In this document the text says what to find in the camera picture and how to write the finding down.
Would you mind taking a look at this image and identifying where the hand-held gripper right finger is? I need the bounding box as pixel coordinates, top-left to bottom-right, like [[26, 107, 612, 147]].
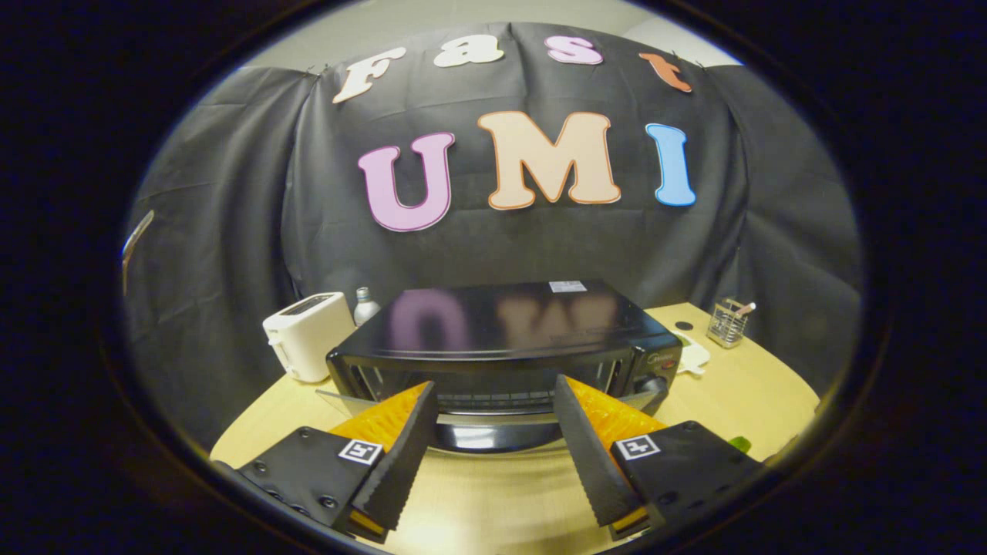
[[552, 374, 766, 542]]

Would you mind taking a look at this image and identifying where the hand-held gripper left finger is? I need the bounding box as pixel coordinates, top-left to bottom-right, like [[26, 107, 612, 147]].
[[214, 380, 439, 543]]

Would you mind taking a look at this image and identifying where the black toaster oven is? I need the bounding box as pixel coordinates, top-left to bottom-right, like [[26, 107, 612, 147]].
[[315, 279, 684, 454]]

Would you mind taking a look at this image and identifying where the white bread toaster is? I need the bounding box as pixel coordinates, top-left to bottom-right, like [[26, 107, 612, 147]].
[[262, 291, 357, 384]]

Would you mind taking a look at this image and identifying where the white sectioned dish of grains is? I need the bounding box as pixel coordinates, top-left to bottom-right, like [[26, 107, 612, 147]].
[[671, 330, 711, 377]]

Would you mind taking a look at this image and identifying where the clear bottle with silver cap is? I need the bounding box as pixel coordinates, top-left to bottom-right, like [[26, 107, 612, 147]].
[[353, 287, 382, 327]]

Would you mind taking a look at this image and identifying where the black backdrop cloth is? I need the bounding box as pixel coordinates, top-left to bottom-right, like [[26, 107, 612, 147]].
[[123, 22, 864, 452]]

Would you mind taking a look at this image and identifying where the thin printed panel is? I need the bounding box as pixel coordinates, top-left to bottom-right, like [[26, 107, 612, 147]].
[[121, 210, 155, 298]]

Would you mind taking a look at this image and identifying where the wire mesh holder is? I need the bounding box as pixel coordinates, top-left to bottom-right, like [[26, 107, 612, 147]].
[[706, 298, 753, 349]]

